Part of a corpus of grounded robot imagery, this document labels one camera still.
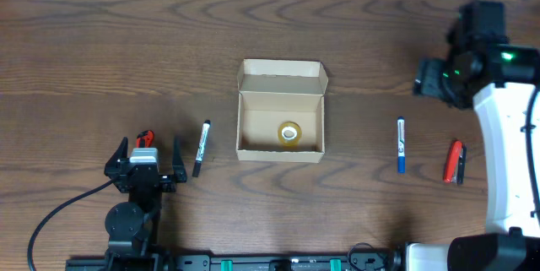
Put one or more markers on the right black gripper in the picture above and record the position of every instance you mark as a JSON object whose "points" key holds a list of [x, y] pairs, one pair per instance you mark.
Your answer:
{"points": [[428, 78]]}

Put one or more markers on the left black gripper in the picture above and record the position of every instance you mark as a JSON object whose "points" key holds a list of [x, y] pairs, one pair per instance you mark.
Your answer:
{"points": [[143, 174]]}

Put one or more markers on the yellow tape roll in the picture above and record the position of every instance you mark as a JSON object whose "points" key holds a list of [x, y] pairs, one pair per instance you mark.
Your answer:
{"points": [[289, 133]]}

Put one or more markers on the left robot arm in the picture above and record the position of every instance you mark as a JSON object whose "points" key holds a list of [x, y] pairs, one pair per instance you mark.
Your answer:
{"points": [[133, 225]]}

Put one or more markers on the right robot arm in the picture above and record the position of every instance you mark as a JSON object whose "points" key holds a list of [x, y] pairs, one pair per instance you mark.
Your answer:
{"points": [[500, 82]]}

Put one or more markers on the red utility knife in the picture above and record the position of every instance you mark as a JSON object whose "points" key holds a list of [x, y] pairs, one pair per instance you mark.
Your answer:
{"points": [[144, 139]]}

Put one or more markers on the black whiteboard marker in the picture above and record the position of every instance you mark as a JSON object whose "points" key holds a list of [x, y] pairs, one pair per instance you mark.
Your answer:
{"points": [[201, 148]]}

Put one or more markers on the blue whiteboard marker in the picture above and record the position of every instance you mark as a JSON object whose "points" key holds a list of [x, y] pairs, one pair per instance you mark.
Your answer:
{"points": [[401, 157]]}

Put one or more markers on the open cardboard box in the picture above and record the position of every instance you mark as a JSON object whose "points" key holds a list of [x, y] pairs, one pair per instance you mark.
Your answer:
{"points": [[275, 91]]}

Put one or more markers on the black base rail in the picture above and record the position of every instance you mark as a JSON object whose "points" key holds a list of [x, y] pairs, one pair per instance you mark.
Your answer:
{"points": [[361, 260]]}

